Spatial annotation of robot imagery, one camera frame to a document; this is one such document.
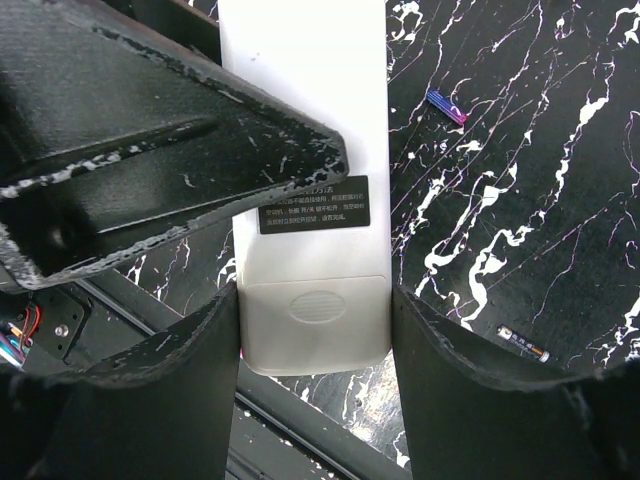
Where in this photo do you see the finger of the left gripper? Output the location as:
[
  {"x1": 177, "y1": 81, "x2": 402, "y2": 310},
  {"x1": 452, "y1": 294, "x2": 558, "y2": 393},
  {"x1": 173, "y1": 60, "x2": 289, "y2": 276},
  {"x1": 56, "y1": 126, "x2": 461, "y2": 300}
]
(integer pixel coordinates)
[{"x1": 1, "y1": 1, "x2": 349, "y2": 293}]

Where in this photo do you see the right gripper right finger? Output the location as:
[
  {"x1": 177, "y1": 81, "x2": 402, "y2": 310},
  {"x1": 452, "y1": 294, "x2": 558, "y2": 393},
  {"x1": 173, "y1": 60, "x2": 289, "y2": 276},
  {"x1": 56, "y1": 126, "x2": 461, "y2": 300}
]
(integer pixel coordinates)
[{"x1": 392, "y1": 287, "x2": 639, "y2": 479}]

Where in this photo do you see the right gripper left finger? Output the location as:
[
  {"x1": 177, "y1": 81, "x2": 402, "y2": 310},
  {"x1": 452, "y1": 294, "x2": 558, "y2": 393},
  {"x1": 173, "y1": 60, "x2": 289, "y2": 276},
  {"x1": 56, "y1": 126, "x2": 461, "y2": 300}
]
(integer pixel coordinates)
[{"x1": 1, "y1": 284, "x2": 240, "y2": 479}]

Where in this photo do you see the white remote control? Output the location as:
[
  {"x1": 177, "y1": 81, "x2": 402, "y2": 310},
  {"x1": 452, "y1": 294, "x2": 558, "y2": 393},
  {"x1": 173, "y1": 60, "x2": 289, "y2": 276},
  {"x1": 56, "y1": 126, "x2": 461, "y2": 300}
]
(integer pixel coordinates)
[{"x1": 218, "y1": 1, "x2": 392, "y2": 377}]

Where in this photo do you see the blue purple battery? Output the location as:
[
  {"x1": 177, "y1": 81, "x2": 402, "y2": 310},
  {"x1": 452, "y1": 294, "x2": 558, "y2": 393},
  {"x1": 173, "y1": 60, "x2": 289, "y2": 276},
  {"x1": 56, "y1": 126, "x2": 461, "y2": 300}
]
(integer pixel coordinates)
[{"x1": 425, "y1": 90, "x2": 467, "y2": 126}]

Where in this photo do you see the black gold battery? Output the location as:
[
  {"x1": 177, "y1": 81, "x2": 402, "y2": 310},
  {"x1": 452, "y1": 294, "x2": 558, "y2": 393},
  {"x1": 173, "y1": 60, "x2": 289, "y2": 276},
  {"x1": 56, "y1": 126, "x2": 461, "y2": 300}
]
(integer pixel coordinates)
[{"x1": 496, "y1": 325, "x2": 550, "y2": 363}]

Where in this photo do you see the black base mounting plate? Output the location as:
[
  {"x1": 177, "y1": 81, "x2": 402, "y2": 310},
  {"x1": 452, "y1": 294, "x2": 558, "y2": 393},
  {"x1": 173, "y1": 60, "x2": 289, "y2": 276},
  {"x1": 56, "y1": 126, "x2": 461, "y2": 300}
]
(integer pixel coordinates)
[{"x1": 1, "y1": 285, "x2": 409, "y2": 479}]

